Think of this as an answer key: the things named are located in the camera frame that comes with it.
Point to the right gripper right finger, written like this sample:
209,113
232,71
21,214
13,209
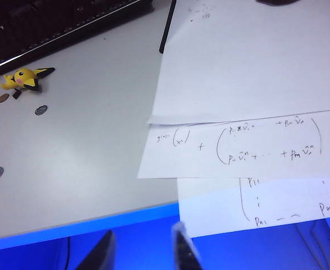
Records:
185,250

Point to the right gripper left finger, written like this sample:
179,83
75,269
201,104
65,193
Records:
103,253

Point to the yellow black pichu doll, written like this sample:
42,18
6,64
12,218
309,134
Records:
24,77

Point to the copper coin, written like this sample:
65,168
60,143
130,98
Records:
3,98

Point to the white paper bracketed sum formula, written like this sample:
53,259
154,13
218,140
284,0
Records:
266,166

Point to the mostly blank white paper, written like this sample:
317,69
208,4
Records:
237,70

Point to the black pen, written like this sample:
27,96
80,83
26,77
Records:
164,33

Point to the black mechanical keyboard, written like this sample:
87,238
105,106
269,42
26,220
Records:
41,22

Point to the black round monitor base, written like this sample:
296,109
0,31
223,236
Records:
278,1

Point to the white paper tall bracket column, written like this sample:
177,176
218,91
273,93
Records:
280,202

